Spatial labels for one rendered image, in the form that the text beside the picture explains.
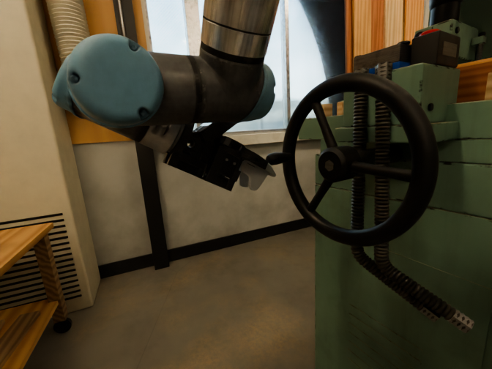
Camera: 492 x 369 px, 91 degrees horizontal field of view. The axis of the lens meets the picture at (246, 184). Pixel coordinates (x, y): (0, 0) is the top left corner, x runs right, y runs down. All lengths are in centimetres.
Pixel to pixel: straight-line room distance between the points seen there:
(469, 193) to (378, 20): 218
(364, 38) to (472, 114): 191
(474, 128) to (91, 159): 166
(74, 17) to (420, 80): 148
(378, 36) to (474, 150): 209
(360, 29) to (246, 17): 214
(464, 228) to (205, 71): 50
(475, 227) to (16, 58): 160
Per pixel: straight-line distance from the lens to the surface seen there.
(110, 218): 178
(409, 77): 49
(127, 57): 25
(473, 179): 56
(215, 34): 29
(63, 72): 37
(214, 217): 185
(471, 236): 58
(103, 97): 24
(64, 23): 163
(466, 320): 54
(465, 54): 78
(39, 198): 149
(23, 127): 147
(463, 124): 56
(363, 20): 244
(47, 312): 143
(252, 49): 29
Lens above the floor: 88
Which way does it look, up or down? 12 degrees down
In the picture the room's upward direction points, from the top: 4 degrees counter-clockwise
